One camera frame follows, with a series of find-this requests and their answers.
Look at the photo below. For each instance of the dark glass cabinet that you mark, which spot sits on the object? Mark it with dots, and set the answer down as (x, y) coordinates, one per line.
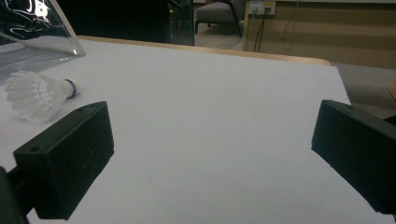
(124, 18)

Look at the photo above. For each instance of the white plastic shuttlecock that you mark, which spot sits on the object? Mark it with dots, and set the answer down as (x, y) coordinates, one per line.
(37, 93)

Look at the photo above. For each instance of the clear plastic container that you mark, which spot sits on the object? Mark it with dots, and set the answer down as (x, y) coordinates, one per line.
(31, 31)

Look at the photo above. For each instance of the white wall socket strip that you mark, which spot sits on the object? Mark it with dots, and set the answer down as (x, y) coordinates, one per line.
(262, 7)

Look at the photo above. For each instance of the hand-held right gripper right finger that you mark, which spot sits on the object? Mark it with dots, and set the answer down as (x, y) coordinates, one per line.
(358, 149)

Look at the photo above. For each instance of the grey armchair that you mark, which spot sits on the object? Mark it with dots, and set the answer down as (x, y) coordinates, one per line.
(219, 14)

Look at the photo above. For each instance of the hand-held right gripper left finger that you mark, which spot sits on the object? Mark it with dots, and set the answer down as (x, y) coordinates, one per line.
(67, 161)

